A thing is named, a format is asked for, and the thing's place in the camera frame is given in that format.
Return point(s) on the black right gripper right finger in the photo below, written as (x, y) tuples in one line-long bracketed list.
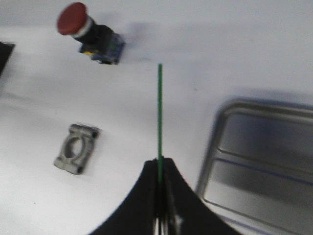
[(185, 213)]

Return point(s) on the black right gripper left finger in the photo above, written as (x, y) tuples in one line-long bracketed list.
[(136, 214)]

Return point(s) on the green perforated circuit board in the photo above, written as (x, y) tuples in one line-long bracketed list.
[(159, 123)]

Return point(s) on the silver metal tray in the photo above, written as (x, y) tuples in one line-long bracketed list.
[(257, 174)]

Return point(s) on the black slotted board rack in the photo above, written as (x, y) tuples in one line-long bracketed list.
[(5, 53)]

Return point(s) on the grey metal clamp block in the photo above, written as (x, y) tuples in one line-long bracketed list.
[(77, 148)]

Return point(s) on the red emergency stop button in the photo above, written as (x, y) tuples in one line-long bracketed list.
[(98, 41)]

